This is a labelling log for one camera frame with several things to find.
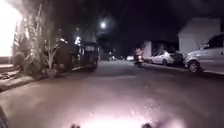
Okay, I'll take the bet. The white car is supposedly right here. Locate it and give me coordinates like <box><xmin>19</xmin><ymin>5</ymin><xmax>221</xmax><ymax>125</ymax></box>
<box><xmin>149</xmin><ymin>50</ymin><xmax>185</xmax><ymax>66</ymax></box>

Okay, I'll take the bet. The tree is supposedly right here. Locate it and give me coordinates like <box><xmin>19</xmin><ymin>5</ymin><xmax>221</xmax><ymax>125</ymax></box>
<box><xmin>12</xmin><ymin>3</ymin><xmax>46</xmax><ymax>76</ymax></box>

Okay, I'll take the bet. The street lamp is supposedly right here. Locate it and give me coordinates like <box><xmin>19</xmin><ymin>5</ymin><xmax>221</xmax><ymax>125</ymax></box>
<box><xmin>99</xmin><ymin>21</ymin><xmax>108</xmax><ymax>30</ymax></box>

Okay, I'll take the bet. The white van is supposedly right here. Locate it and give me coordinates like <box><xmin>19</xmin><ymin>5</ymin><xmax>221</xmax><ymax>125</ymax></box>
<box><xmin>184</xmin><ymin>32</ymin><xmax>224</xmax><ymax>75</ymax></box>

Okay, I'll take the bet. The grey asphalt road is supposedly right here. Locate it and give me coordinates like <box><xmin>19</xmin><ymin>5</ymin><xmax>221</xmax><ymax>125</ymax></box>
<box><xmin>0</xmin><ymin>59</ymin><xmax>224</xmax><ymax>128</ymax></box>

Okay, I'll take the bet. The white building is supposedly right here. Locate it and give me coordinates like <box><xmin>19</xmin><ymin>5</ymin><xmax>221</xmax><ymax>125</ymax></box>
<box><xmin>177</xmin><ymin>17</ymin><xmax>222</xmax><ymax>58</ymax></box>

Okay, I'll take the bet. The grey kerb strip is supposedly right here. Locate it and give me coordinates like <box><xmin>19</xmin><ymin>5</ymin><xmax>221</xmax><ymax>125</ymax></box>
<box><xmin>0</xmin><ymin>63</ymin><xmax>46</xmax><ymax>93</ymax></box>

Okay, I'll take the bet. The potted plant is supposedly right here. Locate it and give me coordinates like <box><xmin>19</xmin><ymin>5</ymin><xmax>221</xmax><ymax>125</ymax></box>
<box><xmin>41</xmin><ymin>41</ymin><xmax>60</xmax><ymax>80</ymax></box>

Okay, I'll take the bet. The dark vehicle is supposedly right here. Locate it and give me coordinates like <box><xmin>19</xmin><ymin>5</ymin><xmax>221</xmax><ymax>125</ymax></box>
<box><xmin>54</xmin><ymin>38</ymin><xmax>100</xmax><ymax>73</ymax></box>

